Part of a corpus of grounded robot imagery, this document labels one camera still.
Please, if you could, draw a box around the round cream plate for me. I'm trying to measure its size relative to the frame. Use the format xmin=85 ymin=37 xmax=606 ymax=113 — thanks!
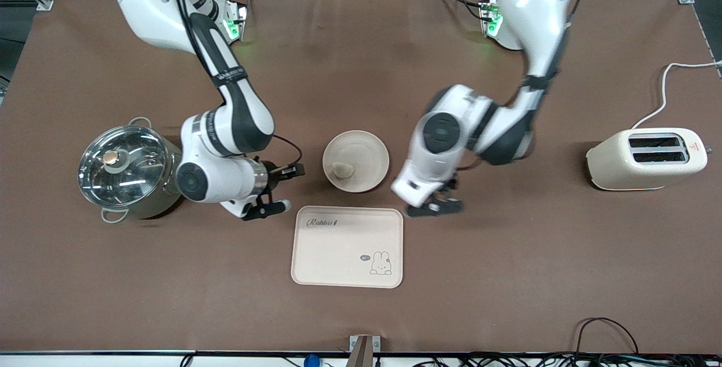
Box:
xmin=322 ymin=130 xmax=390 ymax=193

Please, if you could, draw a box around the green-lit arm base box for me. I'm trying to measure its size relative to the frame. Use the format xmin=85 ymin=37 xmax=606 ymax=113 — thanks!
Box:
xmin=479 ymin=0 xmax=504 ymax=38
xmin=223 ymin=0 xmax=249 ymax=42

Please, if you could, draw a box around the cream rabbit print tray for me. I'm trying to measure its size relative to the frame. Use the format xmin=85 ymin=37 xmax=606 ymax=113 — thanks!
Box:
xmin=290 ymin=205 xmax=404 ymax=289

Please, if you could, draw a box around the brown table cloth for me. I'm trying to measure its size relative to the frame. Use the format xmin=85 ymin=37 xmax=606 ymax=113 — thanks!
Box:
xmin=0 ymin=0 xmax=722 ymax=355

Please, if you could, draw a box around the steel cooking pot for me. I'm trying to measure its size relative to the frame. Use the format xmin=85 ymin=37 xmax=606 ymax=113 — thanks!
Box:
xmin=78 ymin=117 xmax=184 ymax=224

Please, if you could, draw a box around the glass pot lid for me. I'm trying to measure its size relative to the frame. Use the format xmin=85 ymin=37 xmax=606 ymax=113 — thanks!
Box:
xmin=78 ymin=125 xmax=173 ymax=209

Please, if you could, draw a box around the cream two-slot toaster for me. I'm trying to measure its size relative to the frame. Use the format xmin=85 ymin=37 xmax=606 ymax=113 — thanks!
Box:
xmin=585 ymin=127 xmax=713 ymax=192

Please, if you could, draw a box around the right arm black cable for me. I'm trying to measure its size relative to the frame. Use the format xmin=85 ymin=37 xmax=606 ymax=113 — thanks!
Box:
xmin=166 ymin=0 xmax=306 ymax=171

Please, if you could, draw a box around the grey metal bracket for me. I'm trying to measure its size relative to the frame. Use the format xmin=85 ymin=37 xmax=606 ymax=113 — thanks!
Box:
xmin=349 ymin=334 xmax=381 ymax=367

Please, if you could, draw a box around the black base box cable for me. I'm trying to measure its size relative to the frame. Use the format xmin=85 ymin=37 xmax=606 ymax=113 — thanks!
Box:
xmin=432 ymin=0 xmax=487 ymax=21

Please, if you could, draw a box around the black looped cable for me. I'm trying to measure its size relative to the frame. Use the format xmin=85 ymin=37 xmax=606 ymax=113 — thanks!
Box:
xmin=574 ymin=317 xmax=639 ymax=357

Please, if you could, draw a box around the white toaster power cord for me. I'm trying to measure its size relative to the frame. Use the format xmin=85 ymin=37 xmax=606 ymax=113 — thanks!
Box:
xmin=631 ymin=60 xmax=722 ymax=130

